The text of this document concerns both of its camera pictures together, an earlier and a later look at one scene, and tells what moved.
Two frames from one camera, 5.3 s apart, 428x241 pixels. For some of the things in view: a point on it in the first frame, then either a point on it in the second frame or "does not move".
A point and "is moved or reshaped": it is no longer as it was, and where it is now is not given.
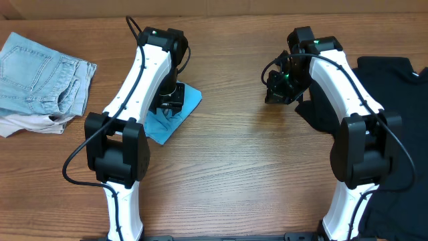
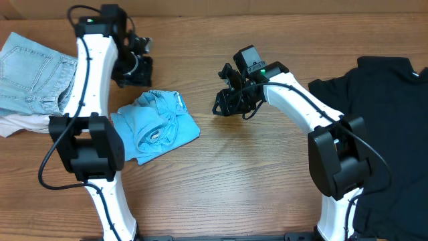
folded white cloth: x=37 y=123 does not move
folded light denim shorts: x=35 y=78 does not move
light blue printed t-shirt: x=160 y=128 is moved or reshaped
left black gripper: x=170 y=101 -> x=140 y=71
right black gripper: x=277 y=97 -> x=226 y=104
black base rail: x=288 y=236 does not move
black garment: x=400 y=209 does not move
